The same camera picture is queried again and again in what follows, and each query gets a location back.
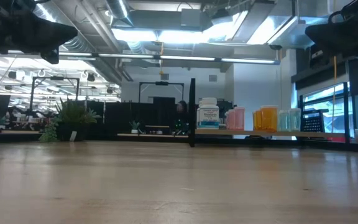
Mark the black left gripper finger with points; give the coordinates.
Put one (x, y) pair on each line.
(50, 57)
(42, 32)

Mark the black background rig frame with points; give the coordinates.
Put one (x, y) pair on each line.
(54, 78)
(162, 83)

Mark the small background potted plant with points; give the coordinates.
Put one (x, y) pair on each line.
(134, 126)

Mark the large white-capped bottle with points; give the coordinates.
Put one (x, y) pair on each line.
(269, 118)

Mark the green potted plant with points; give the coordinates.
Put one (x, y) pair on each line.
(70, 118)

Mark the small pink pill bottle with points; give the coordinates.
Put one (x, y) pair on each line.
(230, 119)

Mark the person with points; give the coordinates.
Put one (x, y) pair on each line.
(181, 107)

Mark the black perforated rack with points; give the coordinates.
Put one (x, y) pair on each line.
(314, 123)

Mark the wooden shelf with black frame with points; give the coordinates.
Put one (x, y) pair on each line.
(315, 134)

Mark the black table rail frame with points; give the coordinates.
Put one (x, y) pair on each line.
(259, 142)

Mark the pink pill bottle white cap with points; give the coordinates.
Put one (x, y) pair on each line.
(240, 119)

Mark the silver ribbed ceiling duct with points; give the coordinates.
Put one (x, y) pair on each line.
(82, 46)

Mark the black office partition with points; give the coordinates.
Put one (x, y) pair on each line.
(120, 118)

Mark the grey ceiling box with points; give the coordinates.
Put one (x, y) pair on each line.
(191, 18)

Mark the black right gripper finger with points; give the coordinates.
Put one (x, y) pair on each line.
(320, 59)
(337, 37)

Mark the white plastic bottle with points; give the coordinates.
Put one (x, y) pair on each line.
(208, 118)

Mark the ceiling light strip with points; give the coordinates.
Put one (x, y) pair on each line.
(188, 58)

